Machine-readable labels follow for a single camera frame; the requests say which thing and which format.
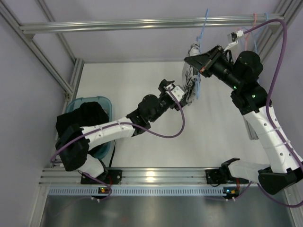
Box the light blue wire hanger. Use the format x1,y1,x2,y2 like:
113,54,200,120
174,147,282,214
195,8,209,99

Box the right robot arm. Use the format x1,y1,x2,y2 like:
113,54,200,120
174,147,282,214
184,45,303,195

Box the teal plastic bin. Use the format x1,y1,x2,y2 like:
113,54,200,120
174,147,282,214
65,96,114,160

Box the black clothes pile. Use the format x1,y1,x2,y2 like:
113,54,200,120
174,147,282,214
55,101,116,166

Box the slotted grey cable duct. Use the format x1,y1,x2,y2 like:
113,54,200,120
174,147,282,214
48,186,236,196

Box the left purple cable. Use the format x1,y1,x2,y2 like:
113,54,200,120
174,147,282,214
49,96,187,171

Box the aluminium hanging rail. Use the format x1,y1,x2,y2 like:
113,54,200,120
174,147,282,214
19,13,285,35

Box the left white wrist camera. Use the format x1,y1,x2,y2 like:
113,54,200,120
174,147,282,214
165,84,185,102

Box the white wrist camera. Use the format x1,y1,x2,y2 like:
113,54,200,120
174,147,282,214
165,84,185,102
226,30,244,49

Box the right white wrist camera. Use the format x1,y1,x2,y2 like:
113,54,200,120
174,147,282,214
226,30,244,49

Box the pink wire hanger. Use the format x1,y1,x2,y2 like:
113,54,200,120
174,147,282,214
236,13,258,53

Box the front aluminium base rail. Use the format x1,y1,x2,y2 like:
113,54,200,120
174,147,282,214
39,167,218,187

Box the black white patterned trousers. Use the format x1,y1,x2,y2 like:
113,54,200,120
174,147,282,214
180,42,202,107

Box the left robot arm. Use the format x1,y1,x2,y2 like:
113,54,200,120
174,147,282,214
51,79,186,183

